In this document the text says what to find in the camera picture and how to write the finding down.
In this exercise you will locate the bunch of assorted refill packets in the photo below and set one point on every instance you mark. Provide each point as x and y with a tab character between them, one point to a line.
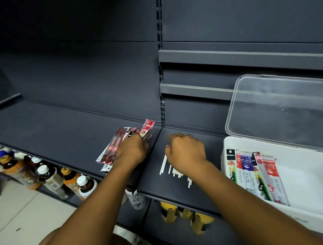
254	174

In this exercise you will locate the row of capped drink bottles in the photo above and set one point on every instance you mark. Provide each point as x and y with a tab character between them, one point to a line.
50	176

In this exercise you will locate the white drink bottle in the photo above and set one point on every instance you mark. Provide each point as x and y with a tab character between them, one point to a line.
136	200

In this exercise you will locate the person's right forearm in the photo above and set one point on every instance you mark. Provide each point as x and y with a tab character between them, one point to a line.
242	204

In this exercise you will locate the long dark grey shelf rail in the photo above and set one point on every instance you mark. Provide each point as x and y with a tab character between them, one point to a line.
239	59

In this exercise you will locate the person's left hand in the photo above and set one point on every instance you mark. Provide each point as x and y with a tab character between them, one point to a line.
131	151

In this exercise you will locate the person's left fingers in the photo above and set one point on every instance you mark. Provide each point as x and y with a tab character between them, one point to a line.
142	146

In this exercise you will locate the row of white refill sticks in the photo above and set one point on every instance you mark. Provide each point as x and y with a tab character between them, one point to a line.
163	165

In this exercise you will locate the short dark grey shelf rail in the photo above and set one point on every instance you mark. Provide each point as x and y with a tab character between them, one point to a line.
194	91

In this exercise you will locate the person's left forearm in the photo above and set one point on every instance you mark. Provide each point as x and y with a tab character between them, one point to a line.
101	202

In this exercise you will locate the white plastic storage box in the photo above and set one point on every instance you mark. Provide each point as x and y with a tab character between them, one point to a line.
300	184

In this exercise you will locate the narrow dark grey shelf board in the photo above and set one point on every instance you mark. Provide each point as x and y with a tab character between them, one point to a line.
164	186

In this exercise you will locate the person's right thumb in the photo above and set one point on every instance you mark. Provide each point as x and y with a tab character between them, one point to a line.
167	151

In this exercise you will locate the bundle of red refill packets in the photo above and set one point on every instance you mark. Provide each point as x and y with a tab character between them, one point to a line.
114	146

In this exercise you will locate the clear plastic box lid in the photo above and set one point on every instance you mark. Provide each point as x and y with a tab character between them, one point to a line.
275	111

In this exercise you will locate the wide dark grey shelf board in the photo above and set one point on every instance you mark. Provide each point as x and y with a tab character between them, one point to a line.
63	131

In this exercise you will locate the person's right hand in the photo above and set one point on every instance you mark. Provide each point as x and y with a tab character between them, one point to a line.
186	154

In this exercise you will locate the slotted dark grey shelf upright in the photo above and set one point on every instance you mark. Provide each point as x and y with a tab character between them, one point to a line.
160	63

